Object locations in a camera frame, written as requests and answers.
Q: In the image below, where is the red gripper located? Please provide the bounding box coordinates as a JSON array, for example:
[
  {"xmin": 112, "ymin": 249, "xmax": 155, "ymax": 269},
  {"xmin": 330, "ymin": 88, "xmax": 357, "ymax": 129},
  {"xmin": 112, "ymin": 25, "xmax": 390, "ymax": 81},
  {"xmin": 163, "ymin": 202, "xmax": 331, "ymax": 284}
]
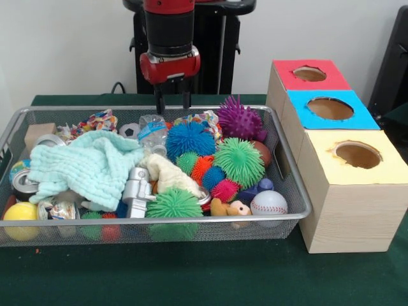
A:
[{"xmin": 139, "ymin": 46, "xmax": 201, "ymax": 115}]

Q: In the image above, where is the blue spiky ball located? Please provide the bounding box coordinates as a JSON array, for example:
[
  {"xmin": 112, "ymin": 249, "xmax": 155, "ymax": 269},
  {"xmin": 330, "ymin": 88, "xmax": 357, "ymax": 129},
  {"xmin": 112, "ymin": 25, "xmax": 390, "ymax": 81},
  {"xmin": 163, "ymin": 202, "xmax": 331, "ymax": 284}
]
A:
[{"xmin": 165, "ymin": 120, "xmax": 216, "ymax": 163}]

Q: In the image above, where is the silver mesh bin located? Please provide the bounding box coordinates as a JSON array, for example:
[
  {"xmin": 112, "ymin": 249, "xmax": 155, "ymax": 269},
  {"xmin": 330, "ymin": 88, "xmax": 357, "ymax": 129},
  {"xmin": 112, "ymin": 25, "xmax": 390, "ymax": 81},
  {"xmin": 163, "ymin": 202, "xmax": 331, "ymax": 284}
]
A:
[{"xmin": 0, "ymin": 105, "xmax": 312, "ymax": 248}]

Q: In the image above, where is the wooden box with three holes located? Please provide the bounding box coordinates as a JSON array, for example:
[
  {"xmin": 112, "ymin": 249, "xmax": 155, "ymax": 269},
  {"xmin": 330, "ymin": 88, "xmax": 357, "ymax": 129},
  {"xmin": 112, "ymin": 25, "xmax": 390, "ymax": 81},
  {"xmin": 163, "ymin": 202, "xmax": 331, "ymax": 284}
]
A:
[{"xmin": 266, "ymin": 59, "xmax": 408, "ymax": 255}]

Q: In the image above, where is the small soccer ball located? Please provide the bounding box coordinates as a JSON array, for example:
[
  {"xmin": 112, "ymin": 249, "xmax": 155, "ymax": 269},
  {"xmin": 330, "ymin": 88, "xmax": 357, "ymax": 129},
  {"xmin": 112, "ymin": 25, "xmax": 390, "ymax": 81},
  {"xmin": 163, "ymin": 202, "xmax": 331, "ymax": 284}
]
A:
[{"xmin": 118, "ymin": 123, "xmax": 141, "ymax": 140}]

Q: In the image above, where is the purple spiky ball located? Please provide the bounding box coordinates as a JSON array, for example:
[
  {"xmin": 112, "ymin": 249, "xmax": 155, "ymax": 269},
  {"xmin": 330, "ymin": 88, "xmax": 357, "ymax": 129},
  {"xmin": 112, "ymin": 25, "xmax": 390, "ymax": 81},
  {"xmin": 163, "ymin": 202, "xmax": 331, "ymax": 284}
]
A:
[{"xmin": 217, "ymin": 94, "xmax": 268, "ymax": 143}]

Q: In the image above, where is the cream cloth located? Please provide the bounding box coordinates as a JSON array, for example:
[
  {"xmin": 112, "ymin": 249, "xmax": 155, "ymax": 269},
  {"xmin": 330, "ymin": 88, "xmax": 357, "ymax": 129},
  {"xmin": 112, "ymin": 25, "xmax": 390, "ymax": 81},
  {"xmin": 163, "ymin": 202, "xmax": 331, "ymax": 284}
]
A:
[{"xmin": 138, "ymin": 153, "xmax": 208, "ymax": 197}]

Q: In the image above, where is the large green spiky ball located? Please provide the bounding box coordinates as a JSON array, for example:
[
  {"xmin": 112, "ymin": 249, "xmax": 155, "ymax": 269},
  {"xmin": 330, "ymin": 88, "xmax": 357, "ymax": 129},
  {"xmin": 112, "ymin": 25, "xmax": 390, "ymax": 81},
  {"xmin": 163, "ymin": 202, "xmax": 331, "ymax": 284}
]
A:
[{"xmin": 212, "ymin": 137, "xmax": 266, "ymax": 187}]

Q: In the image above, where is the silver toy robot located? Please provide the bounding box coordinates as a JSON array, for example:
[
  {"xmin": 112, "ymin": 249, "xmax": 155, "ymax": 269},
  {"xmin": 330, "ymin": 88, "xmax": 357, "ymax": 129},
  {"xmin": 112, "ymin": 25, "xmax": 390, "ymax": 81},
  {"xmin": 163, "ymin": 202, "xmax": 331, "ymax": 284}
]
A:
[{"xmin": 122, "ymin": 167, "xmax": 157, "ymax": 219}]

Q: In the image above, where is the mint green cloth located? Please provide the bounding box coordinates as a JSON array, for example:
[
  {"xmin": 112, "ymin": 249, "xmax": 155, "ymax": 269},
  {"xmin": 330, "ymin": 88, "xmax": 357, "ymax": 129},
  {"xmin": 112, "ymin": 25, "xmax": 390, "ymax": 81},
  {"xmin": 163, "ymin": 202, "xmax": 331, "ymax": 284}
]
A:
[{"xmin": 27, "ymin": 130, "xmax": 145, "ymax": 213}]

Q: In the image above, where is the white baseball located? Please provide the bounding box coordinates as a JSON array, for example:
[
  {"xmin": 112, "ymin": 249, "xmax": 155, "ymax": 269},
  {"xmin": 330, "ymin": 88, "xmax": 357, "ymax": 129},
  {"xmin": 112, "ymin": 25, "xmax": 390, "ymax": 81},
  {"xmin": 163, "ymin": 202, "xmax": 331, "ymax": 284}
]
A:
[{"xmin": 250, "ymin": 190, "xmax": 289, "ymax": 228}]

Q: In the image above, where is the dark green tablecloth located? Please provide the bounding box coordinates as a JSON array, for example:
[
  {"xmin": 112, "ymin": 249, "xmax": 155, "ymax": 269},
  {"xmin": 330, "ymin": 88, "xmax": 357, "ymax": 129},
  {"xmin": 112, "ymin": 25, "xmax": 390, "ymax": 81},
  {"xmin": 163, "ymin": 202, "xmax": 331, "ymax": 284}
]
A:
[{"xmin": 0, "ymin": 94, "xmax": 408, "ymax": 306}]

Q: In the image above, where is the yellow ball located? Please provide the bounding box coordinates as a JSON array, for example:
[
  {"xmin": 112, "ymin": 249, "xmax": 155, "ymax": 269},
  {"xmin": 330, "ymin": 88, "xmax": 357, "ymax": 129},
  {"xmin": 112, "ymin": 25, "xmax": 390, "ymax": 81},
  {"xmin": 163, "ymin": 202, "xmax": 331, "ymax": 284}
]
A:
[{"xmin": 2, "ymin": 201, "xmax": 40, "ymax": 242}]

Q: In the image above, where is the black chair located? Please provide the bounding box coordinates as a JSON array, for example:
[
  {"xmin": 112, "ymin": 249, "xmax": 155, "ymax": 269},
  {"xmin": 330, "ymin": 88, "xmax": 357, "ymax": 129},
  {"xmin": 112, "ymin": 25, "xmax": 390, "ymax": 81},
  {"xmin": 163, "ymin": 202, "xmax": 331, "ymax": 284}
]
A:
[{"xmin": 366, "ymin": 4, "xmax": 408, "ymax": 135}]

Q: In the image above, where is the black cable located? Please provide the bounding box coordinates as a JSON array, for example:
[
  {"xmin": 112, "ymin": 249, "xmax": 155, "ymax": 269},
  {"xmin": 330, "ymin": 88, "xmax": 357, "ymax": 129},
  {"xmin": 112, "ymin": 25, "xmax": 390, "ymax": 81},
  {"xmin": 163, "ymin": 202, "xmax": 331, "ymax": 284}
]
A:
[{"xmin": 110, "ymin": 82, "xmax": 135, "ymax": 95}]

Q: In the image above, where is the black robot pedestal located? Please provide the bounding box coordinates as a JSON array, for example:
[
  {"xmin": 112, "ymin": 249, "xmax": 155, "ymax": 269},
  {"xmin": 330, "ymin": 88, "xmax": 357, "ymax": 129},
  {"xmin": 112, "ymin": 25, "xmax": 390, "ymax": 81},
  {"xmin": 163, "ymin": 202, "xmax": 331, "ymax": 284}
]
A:
[{"xmin": 122, "ymin": 0, "xmax": 258, "ymax": 95}]

